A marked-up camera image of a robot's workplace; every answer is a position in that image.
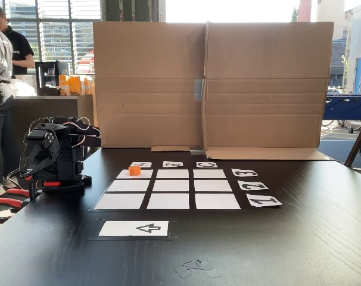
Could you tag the white plastic bags pile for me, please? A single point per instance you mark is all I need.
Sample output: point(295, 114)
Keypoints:
point(25, 88)

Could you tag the blue foosball table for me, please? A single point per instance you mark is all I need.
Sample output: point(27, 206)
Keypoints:
point(347, 107)

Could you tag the letter A paper sheet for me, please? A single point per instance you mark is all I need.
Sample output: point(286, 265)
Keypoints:
point(144, 164)

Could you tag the clear tape scraps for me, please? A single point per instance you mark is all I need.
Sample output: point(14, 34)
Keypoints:
point(195, 268)

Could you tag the round orange token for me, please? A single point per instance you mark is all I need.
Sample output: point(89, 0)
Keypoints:
point(134, 171)

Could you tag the white paper grid square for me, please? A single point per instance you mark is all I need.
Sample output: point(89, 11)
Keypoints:
point(128, 185)
point(172, 173)
point(168, 201)
point(146, 174)
point(120, 201)
point(213, 185)
point(217, 201)
point(209, 173)
point(170, 185)

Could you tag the number 2 paper sheet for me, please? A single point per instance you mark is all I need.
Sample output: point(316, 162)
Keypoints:
point(252, 185)

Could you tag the orange juice carton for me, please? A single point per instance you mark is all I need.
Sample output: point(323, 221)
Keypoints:
point(89, 85)
point(63, 85)
point(74, 85)

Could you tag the brown cardboard panel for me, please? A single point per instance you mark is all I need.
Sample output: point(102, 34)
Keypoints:
point(267, 74)
point(147, 74)

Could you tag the white arrow paper sheet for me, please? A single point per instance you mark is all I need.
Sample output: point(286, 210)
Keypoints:
point(124, 228)

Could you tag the number 3 paper sheet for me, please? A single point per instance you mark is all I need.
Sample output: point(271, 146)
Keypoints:
point(244, 172)

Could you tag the grey tape strip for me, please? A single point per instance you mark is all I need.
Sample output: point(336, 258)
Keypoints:
point(197, 150)
point(199, 90)

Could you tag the number 1 paper sheet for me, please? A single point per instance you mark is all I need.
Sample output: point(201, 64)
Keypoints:
point(264, 200)

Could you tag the black red bar clamp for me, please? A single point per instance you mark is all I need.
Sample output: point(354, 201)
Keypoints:
point(31, 187)

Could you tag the brown counter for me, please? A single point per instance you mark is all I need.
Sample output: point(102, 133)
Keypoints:
point(49, 107)

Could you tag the letter C paper sheet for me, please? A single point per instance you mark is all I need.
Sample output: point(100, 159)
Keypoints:
point(207, 164)

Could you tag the letter B paper sheet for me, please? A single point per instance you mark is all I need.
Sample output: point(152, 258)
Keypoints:
point(173, 164)

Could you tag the dark wooden easel leg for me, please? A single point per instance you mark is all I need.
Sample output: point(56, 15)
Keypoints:
point(357, 143)

